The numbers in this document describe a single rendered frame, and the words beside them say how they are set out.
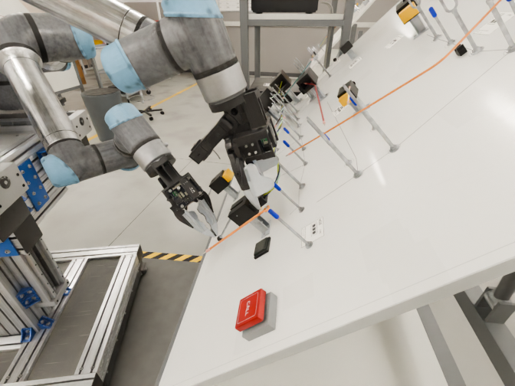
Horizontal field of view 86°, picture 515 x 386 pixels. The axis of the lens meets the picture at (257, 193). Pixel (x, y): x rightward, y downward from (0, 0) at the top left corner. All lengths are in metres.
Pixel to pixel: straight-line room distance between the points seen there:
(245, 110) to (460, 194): 0.32
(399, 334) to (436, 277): 0.52
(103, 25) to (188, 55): 0.21
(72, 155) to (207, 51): 0.42
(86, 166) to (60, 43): 0.38
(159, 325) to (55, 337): 0.47
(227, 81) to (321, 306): 0.35
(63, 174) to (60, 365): 1.05
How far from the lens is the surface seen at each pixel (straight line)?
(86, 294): 1.81
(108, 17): 0.62
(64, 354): 1.64
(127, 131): 0.67
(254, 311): 0.43
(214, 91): 0.46
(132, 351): 1.77
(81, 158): 0.74
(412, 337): 0.85
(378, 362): 0.79
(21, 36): 0.96
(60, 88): 5.78
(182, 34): 0.45
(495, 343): 0.67
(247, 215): 0.58
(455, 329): 2.02
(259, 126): 0.48
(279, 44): 8.11
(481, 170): 0.41
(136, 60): 0.48
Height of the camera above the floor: 1.47
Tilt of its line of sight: 33 degrees down
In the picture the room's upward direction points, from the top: straight up
